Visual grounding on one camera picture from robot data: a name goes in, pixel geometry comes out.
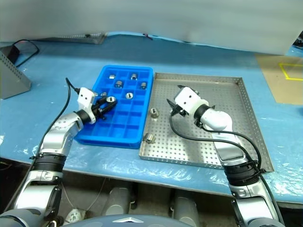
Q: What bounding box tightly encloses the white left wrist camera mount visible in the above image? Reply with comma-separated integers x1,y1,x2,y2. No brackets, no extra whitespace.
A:
77,87,98,125

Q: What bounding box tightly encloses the grey rounded cylinder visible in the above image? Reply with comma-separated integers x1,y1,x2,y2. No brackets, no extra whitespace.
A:
172,196,202,227
107,186,133,216

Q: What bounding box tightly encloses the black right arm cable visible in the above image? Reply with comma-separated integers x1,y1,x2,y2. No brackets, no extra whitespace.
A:
169,111,268,175

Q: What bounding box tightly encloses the brown floor board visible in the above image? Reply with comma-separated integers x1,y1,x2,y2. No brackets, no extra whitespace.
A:
254,53,303,106

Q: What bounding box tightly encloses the black equipment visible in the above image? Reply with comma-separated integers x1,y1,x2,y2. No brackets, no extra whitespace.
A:
292,30,303,49

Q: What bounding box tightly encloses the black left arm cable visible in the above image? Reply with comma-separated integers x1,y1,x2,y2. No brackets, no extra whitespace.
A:
4,77,82,209

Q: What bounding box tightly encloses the blue-grey robot torso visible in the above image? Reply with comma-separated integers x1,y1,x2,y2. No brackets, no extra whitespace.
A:
59,214,237,227

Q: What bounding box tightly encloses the grey perforated metal tray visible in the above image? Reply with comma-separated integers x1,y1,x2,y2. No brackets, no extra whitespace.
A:
45,32,106,45

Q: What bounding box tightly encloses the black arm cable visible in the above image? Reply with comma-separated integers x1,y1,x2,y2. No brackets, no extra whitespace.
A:
169,111,268,175
4,77,82,209

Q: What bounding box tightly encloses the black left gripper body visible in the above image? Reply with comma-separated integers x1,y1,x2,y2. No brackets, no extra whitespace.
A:
92,105,107,120

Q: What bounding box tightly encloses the blue compartment tray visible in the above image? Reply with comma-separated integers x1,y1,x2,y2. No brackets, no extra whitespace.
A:
73,65,154,150

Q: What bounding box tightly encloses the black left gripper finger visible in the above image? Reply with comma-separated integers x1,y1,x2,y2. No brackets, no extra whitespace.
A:
95,96,109,109
101,101,118,116

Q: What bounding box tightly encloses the small white device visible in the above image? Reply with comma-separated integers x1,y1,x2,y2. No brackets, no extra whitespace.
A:
65,209,86,224

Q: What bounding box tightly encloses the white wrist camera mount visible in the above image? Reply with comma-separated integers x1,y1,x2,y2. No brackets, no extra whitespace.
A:
77,87,98,125
174,87,209,119

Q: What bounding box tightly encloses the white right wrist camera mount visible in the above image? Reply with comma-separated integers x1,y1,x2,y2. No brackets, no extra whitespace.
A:
174,87,209,119

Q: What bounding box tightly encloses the grey perforated metal stand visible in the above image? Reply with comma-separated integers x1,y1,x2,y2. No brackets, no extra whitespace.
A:
0,51,32,100

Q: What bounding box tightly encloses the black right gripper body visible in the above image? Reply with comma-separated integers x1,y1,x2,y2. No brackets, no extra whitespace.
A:
170,103,190,117

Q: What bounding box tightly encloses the black looped cable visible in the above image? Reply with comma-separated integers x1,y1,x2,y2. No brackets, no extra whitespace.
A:
7,39,40,69

